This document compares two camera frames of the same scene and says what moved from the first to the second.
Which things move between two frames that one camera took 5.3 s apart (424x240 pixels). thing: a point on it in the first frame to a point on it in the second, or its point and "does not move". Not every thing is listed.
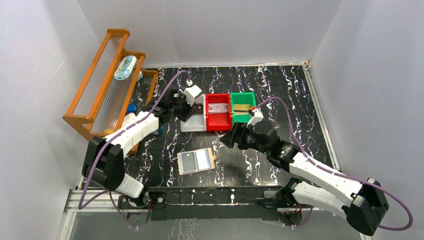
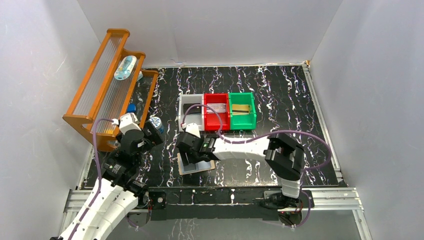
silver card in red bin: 217,107 does not move
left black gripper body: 188,108 to 151,133
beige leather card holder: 196,161 does not move
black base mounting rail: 207,203 does not move
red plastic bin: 219,121 does not move
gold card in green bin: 242,106 does not move
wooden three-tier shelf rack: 114,88 does not move
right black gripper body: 252,143 to 203,137
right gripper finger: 238,136 to 187,157
